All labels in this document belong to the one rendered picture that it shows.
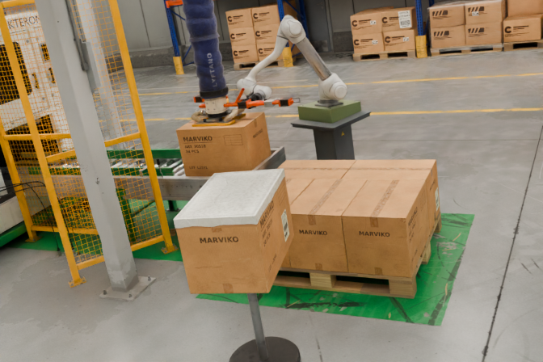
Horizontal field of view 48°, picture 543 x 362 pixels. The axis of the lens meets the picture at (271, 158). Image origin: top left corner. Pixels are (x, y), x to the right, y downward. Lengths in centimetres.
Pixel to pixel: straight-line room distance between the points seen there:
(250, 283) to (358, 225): 107
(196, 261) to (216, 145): 189
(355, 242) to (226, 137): 140
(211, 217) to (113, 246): 169
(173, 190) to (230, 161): 53
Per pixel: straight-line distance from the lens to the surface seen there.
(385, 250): 379
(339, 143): 515
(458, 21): 1127
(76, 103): 411
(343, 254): 389
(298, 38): 476
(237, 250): 284
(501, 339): 358
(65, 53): 408
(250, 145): 461
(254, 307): 332
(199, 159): 481
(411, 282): 385
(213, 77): 468
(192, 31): 464
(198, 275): 298
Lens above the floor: 209
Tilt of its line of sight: 18 degrees down
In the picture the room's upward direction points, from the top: 9 degrees counter-clockwise
